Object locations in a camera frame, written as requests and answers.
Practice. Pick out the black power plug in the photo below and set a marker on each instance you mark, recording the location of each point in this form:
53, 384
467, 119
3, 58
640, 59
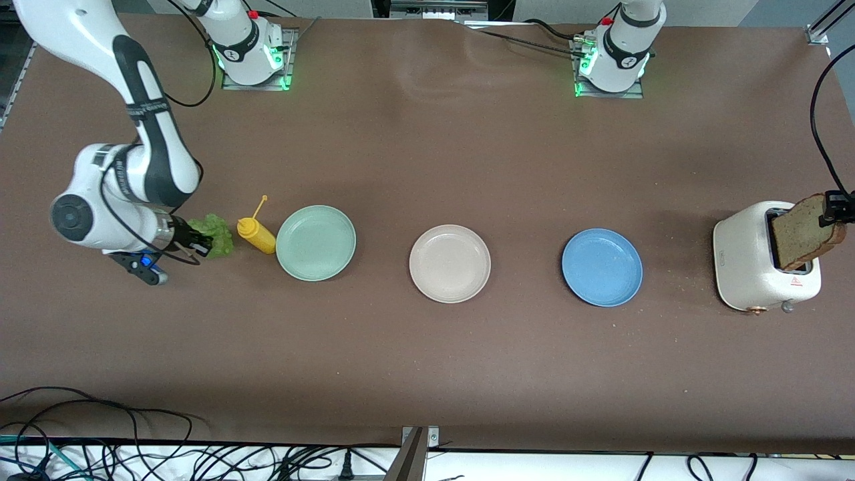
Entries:
345, 467

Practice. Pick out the white toaster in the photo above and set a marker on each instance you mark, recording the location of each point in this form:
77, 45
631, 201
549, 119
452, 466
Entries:
741, 260

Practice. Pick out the blue plate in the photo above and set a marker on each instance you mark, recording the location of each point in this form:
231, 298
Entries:
601, 267

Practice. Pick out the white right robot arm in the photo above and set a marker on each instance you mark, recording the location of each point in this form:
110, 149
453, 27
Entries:
87, 214

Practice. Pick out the grey metal bar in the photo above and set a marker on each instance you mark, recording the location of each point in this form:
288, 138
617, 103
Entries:
409, 461

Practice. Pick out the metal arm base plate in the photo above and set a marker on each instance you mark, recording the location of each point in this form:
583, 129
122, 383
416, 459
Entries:
608, 95
290, 67

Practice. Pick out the yellow mustard squeeze bottle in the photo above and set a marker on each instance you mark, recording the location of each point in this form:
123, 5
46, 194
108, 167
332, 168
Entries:
257, 234

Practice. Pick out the mint green plate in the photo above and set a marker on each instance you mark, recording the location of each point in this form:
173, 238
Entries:
315, 243

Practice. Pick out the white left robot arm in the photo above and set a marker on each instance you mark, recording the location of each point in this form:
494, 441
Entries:
624, 60

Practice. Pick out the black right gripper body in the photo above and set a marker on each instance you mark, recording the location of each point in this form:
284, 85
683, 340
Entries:
182, 238

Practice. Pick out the small aluminium bracket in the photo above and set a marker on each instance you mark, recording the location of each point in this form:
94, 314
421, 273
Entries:
433, 437

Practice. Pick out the beige plate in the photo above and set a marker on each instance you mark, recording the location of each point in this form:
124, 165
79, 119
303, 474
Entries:
449, 264

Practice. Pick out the aluminium frame profile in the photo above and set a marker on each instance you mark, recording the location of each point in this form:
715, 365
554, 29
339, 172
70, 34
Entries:
20, 77
816, 33

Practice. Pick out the grey metal rail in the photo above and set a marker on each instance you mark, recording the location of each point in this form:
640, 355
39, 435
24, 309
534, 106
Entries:
437, 7

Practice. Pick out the green lettuce leaf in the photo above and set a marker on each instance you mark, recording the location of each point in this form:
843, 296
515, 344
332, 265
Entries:
220, 234

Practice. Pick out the brown bread slice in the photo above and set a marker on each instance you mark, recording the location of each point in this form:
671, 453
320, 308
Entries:
801, 234

